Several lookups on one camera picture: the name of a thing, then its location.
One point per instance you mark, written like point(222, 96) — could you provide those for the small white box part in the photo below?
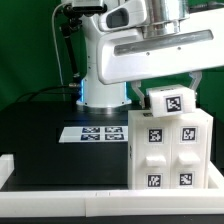
point(171, 100)

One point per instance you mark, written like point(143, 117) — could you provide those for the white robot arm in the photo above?
point(163, 16)

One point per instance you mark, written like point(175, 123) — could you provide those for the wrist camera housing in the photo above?
point(130, 14)

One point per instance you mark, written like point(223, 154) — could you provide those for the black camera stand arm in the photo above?
point(72, 25)

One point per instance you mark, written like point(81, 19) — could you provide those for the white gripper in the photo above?
point(127, 56)

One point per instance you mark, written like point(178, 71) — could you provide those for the white U-shaped frame fence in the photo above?
point(112, 202)

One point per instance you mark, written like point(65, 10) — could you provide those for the small white door part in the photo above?
point(191, 146)

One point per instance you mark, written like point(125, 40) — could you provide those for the white marker base plate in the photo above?
point(94, 134)

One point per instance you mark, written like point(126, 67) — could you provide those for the white door panel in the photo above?
point(153, 155)

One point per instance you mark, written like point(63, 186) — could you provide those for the white cabinet body box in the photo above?
point(138, 118)

